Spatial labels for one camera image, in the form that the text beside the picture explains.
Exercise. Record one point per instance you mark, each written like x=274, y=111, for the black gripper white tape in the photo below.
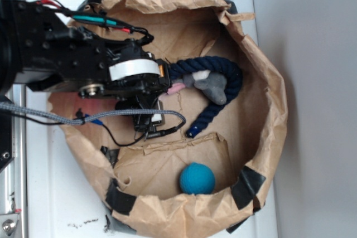
x=135, y=78

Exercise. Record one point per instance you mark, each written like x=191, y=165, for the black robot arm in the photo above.
x=50, y=48

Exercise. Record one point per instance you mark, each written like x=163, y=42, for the grey plush mouse toy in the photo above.
x=212, y=84

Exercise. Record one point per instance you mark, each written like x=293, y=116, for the brown paper bag bin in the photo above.
x=242, y=146

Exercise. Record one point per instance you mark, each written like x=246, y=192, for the teal rubber ball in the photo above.
x=197, y=179

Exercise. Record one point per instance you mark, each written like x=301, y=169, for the white plastic tray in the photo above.
x=60, y=201

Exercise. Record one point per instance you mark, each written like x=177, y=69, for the black mounting plate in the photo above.
x=7, y=139

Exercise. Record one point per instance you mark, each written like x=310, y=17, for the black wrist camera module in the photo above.
x=148, y=123

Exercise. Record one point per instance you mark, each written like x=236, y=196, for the silver metal rail frame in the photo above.
x=14, y=212

